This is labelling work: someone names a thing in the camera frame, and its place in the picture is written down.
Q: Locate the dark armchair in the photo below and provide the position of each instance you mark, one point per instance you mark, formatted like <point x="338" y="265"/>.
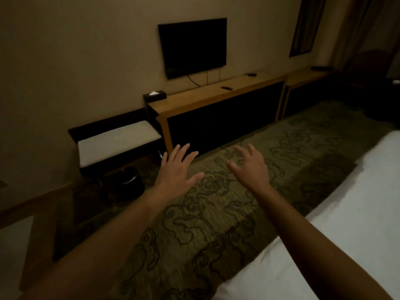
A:
<point x="372" y="81"/>

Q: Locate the low wooden side desk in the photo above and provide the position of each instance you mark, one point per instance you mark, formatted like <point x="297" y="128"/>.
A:
<point x="307" y="90"/>

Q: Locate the person's left forearm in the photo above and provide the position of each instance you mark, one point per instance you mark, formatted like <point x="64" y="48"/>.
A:
<point x="103" y="246"/>

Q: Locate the person's right thumb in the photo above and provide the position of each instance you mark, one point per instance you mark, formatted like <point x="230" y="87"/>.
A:
<point x="235" y="170"/>

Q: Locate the white cushioned luggage bench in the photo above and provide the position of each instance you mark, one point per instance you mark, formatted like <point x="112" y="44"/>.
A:
<point x="115" y="142"/>

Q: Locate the person's left thumb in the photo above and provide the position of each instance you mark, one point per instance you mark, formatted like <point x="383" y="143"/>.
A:
<point x="197" y="179"/>

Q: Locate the person's left hand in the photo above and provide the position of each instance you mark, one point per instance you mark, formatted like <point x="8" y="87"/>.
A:
<point x="176" y="176"/>

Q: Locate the black waste bin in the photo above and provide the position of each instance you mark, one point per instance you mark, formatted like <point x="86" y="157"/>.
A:
<point x="125" y="182"/>

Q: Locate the wooden table with white top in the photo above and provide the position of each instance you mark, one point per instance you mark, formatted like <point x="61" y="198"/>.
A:
<point x="28" y="234"/>

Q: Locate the person's left middle finger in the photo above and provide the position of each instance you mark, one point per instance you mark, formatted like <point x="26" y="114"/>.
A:
<point x="184" y="152"/>

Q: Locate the dark curtain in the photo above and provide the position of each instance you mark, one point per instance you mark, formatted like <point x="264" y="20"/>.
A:
<point x="359" y="31"/>

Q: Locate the person's left little finger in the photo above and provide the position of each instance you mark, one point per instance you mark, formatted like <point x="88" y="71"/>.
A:
<point x="164" y="158"/>

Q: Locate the person's right middle finger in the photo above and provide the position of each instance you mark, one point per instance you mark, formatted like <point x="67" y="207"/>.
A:
<point x="252" y="149"/>

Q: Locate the black wall-mounted television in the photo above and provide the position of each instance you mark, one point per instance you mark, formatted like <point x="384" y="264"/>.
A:
<point x="193" y="46"/>

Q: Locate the person's right hand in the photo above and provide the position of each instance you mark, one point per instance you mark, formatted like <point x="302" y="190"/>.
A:
<point x="254" y="171"/>

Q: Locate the long wooden console table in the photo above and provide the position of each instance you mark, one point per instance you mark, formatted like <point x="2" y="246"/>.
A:
<point x="218" y="109"/>

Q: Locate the black tissue box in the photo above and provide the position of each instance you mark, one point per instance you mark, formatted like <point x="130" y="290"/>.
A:
<point x="154" y="96"/>

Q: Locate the person's right forearm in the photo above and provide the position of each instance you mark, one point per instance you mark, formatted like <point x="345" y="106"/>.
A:
<point x="312" y="246"/>

